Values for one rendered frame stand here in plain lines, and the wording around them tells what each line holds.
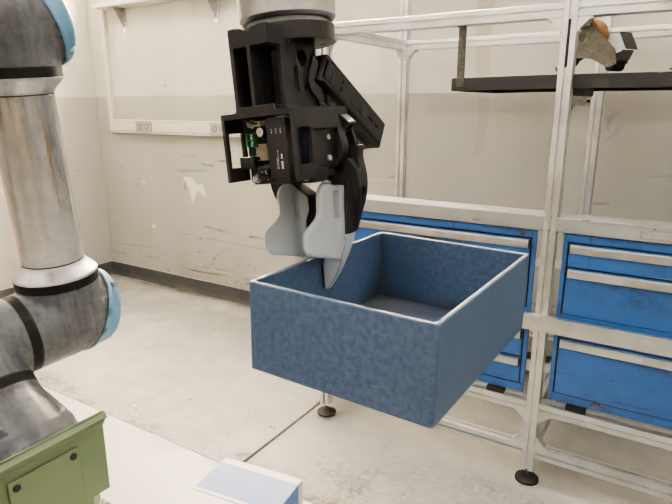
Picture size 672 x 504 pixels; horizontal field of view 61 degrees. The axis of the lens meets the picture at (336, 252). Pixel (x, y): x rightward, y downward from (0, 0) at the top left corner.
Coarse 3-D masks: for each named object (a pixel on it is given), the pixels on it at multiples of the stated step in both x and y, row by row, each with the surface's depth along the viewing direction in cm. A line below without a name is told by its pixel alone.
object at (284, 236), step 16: (288, 192) 48; (304, 192) 48; (288, 208) 48; (304, 208) 48; (272, 224) 46; (288, 224) 48; (304, 224) 49; (272, 240) 46; (288, 240) 48; (304, 256) 49
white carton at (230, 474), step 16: (224, 464) 77; (240, 464) 77; (208, 480) 74; (224, 480) 74; (240, 480) 74; (256, 480) 74; (272, 480) 74; (288, 480) 74; (192, 496) 71; (208, 496) 71; (224, 496) 71; (240, 496) 71; (256, 496) 71; (272, 496) 71; (288, 496) 71
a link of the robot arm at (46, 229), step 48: (0, 0) 67; (48, 0) 72; (0, 48) 69; (48, 48) 73; (0, 96) 72; (48, 96) 75; (0, 144) 74; (48, 144) 76; (48, 192) 77; (48, 240) 79; (48, 288) 79; (96, 288) 85; (48, 336) 79; (96, 336) 86
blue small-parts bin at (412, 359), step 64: (384, 256) 57; (448, 256) 54; (512, 256) 50; (256, 320) 42; (320, 320) 38; (384, 320) 35; (448, 320) 35; (512, 320) 48; (320, 384) 40; (384, 384) 36; (448, 384) 36
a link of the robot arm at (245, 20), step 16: (240, 0) 42; (256, 0) 41; (272, 0) 40; (288, 0) 40; (304, 0) 40; (320, 0) 41; (240, 16) 42; (256, 16) 41; (272, 16) 41; (288, 16) 41; (304, 16) 41; (320, 16) 42
